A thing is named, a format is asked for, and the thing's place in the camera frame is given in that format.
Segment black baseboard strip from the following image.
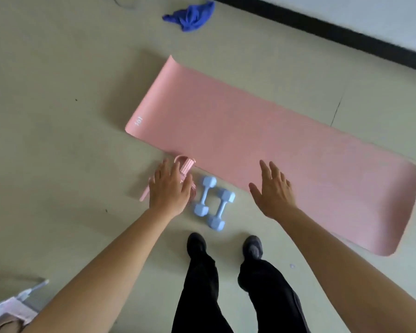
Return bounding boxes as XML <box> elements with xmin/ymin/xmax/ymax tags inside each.
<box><xmin>207</xmin><ymin>0</ymin><xmax>416</xmax><ymax>75</ymax></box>

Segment pink yoga mat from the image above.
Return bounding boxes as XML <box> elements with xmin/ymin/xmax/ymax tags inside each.
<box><xmin>125</xmin><ymin>55</ymin><xmax>416</xmax><ymax>257</ymax></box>

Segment dark cable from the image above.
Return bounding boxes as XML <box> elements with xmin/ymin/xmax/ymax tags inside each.
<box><xmin>109</xmin><ymin>0</ymin><xmax>140</xmax><ymax>11</ymax></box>

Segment pink strap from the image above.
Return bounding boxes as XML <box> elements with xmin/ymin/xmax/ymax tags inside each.
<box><xmin>139</xmin><ymin>177</ymin><xmax>152</xmax><ymax>202</ymax></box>

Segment blue crumpled cloth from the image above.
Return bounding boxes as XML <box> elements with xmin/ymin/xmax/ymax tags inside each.
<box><xmin>162</xmin><ymin>0</ymin><xmax>216</xmax><ymax>32</ymax></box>

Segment person's right hand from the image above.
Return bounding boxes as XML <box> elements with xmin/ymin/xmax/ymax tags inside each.
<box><xmin>248</xmin><ymin>160</ymin><xmax>298</xmax><ymax>221</ymax></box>

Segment person's left hand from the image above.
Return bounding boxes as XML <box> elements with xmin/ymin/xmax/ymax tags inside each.
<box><xmin>148</xmin><ymin>159</ymin><xmax>194</xmax><ymax>219</ymax></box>

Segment black shoe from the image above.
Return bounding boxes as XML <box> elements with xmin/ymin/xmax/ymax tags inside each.
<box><xmin>187</xmin><ymin>232</ymin><xmax>208</xmax><ymax>261</ymax></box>
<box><xmin>242</xmin><ymin>235</ymin><xmax>263</xmax><ymax>262</ymax></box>

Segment black right shoe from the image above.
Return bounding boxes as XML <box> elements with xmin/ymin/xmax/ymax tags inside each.
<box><xmin>242</xmin><ymin>235</ymin><xmax>263</xmax><ymax>262</ymax></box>

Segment light blue dumbbell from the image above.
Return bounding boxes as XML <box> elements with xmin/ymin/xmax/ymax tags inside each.
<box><xmin>193</xmin><ymin>176</ymin><xmax>217</xmax><ymax>218</ymax></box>
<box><xmin>207</xmin><ymin>188</ymin><xmax>236</xmax><ymax>231</ymax></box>

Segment pink and white box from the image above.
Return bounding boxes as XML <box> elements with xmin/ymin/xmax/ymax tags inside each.
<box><xmin>0</xmin><ymin>297</ymin><xmax>39</xmax><ymax>333</ymax></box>

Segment person's right forearm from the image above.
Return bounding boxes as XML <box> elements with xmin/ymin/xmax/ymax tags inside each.
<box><xmin>278</xmin><ymin>207</ymin><xmax>416</xmax><ymax>333</ymax></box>

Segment white plastic object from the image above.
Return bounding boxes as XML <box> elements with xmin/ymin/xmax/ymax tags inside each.
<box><xmin>16</xmin><ymin>279</ymin><xmax>50</xmax><ymax>303</ymax></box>

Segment person's left forearm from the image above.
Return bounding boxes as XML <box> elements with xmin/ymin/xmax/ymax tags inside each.
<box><xmin>22</xmin><ymin>206</ymin><xmax>175</xmax><ymax>333</ymax></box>

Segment black left shoe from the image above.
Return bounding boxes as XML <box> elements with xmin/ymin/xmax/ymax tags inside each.
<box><xmin>187</xmin><ymin>232</ymin><xmax>208</xmax><ymax>261</ymax></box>

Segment black trousers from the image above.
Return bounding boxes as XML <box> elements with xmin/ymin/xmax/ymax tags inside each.
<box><xmin>171</xmin><ymin>251</ymin><xmax>311</xmax><ymax>333</ymax></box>

